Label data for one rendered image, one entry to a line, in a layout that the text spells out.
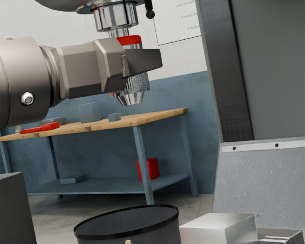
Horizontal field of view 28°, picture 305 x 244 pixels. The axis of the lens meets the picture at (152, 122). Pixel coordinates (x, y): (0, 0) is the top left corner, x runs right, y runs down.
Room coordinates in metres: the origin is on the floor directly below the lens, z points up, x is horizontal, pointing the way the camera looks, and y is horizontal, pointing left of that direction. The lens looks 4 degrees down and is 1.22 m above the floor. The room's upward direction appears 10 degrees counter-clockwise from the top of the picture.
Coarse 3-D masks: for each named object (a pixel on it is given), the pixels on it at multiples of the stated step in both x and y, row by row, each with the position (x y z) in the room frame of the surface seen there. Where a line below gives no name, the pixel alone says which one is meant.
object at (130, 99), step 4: (140, 92) 0.67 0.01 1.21; (116, 96) 0.67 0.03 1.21; (120, 96) 0.66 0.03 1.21; (124, 96) 0.66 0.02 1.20; (128, 96) 0.66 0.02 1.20; (132, 96) 0.66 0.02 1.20; (136, 96) 0.66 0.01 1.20; (140, 96) 0.67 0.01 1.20; (120, 100) 0.67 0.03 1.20; (124, 100) 0.67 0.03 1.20; (128, 100) 0.66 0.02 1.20; (132, 100) 0.66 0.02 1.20; (136, 100) 0.67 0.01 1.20; (140, 100) 0.67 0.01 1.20; (124, 104) 0.67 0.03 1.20; (128, 104) 0.67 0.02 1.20; (132, 104) 0.67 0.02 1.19
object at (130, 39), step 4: (124, 36) 0.66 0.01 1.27; (128, 36) 0.66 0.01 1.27; (132, 36) 0.66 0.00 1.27; (136, 36) 0.66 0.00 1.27; (140, 36) 0.68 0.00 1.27; (120, 40) 0.65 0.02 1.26; (124, 40) 0.66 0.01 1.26; (128, 40) 0.66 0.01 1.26; (132, 40) 0.66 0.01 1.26; (136, 40) 0.66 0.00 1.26; (140, 40) 0.67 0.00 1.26; (124, 44) 0.66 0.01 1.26; (128, 44) 0.66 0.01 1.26; (132, 44) 0.66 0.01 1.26
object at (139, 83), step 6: (126, 48) 0.66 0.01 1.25; (132, 48) 0.66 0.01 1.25; (138, 48) 0.66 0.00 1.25; (132, 78) 0.66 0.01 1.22; (138, 78) 0.66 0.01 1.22; (144, 78) 0.66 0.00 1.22; (126, 84) 0.65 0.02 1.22; (132, 84) 0.66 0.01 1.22; (138, 84) 0.66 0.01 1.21; (144, 84) 0.66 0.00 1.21; (126, 90) 0.65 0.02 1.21; (132, 90) 0.66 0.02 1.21; (138, 90) 0.66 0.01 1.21; (144, 90) 0.66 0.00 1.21; (114, 96) 0.66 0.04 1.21
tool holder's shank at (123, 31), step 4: (112, 28) 0.66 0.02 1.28; (116, 28) 0.66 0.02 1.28; (120, 28) 0.67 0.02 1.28; (124, 28) 0.67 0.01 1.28; (128, 28) 0.69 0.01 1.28; (108, 32) 0.67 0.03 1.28; (112, 32) 0.67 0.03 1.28; (116, 32) 0.67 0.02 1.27; (120, 32) 0.67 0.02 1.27; (124, 32) 0.67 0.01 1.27; (128, 32) 0.67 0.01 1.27; (112, 36) 0.67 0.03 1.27; (116, 36) 0.67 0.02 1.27; (120, 36) 0.67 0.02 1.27
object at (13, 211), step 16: (0, 176) 0.92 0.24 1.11; (16, 176) 0.92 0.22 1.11; (0, 192) 0.89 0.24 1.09; (16, 192) 0.92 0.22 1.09; (0, 208) 0.88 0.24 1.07; (16, 208) 0.91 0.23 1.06; (0, 224) 0.88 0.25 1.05; (16, 224) 0.91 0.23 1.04; (32, 224) 0.93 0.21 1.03; (0, 240) 0.87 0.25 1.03; (16, 240) 0.90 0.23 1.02; (32, 240) 0.93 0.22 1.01
